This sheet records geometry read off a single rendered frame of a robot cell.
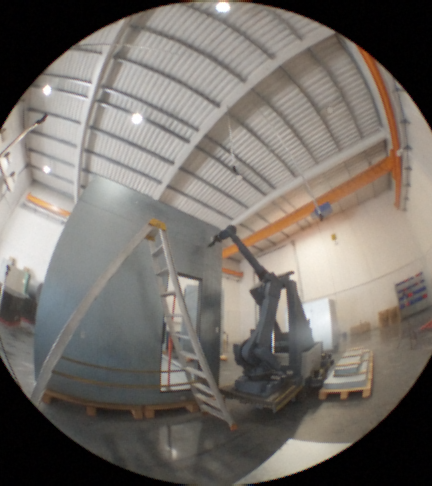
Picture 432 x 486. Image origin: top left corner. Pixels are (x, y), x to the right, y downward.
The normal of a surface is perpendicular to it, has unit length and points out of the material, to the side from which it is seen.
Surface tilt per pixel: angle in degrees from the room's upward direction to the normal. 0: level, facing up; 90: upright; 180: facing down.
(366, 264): 90
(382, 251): 90
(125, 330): 90
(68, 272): 90
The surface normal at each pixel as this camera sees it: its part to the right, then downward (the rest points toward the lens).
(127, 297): 0.62, -0.37
